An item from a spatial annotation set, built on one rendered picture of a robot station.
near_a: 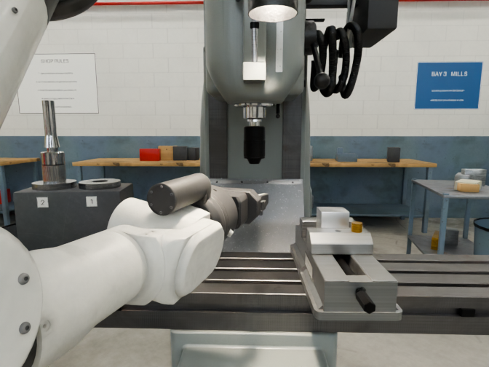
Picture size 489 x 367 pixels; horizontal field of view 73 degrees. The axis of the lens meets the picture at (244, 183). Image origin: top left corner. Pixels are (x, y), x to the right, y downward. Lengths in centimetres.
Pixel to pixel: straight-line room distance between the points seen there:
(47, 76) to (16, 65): 560
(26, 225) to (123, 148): 449
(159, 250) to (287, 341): 47
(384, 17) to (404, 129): 440
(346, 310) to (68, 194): 60
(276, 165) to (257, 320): 55
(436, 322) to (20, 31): 77
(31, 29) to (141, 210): 21
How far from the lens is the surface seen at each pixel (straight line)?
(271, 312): 71
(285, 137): 110
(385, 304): 63
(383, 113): 526
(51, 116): 86
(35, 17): 25
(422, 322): 78
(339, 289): 60
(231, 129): 110
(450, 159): 568
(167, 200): 35
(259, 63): 61
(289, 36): 67
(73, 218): 81
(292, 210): 108
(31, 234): 85
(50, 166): 85
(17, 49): 23
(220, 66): 66
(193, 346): 74
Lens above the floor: 125
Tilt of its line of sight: 9 degrees down
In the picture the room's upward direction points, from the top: straight up
